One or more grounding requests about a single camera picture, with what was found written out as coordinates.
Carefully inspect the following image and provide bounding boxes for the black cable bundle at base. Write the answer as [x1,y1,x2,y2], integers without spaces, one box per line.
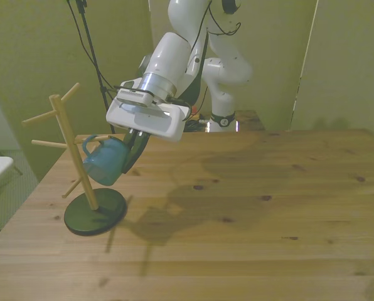
[183,113,213,133]

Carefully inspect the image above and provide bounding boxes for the black camera tripod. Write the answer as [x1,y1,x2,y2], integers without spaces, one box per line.
[75,0,116,134]

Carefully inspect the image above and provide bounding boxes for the wooden mug tree stand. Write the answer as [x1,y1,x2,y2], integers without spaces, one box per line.
[21,82,127,236]

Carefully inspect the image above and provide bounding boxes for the blue enamel mug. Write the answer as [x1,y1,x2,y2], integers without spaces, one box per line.
[81,134,131,186]

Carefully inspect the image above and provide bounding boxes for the black tripod cable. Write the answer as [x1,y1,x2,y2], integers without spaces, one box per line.
[65,0,114,104]

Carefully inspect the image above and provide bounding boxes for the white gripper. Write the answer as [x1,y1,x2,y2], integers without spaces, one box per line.
[105,99,190,175]

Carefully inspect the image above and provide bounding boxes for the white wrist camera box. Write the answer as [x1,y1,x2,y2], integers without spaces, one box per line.
[115,80,155,108]

